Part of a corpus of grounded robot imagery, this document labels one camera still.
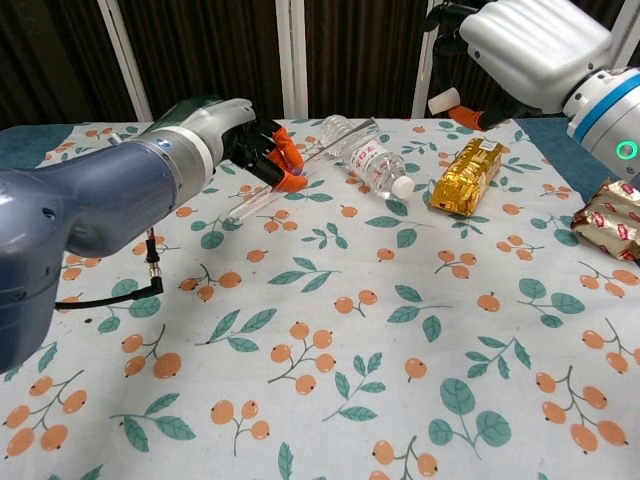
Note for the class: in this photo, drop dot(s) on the silver red snack package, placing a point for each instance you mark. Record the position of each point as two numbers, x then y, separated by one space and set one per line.
610 220

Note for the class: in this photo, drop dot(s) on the white partition frame post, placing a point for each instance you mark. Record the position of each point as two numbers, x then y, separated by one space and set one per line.
292 55
625 35
425 65
122 55

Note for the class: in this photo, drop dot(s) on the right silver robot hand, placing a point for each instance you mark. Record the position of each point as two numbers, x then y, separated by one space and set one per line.
530 50

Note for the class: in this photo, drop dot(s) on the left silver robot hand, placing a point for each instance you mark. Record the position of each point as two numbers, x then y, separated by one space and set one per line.
220 125

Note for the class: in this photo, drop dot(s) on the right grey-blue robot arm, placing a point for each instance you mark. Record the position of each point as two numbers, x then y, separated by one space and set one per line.
607 125

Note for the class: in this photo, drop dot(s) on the clear plastic water bottle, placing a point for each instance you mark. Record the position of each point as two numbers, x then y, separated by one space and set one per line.
372 160

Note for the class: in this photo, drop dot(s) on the gold foil snack package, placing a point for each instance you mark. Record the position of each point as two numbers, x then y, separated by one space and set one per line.
467 180

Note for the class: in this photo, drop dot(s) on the clear glass tube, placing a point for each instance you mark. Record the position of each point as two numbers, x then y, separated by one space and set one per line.
250 204

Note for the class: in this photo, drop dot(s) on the floral orange green tablecloth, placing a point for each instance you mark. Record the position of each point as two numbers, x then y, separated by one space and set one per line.
350 325

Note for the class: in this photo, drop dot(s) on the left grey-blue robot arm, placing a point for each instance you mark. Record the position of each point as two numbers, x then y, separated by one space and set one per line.
85 200

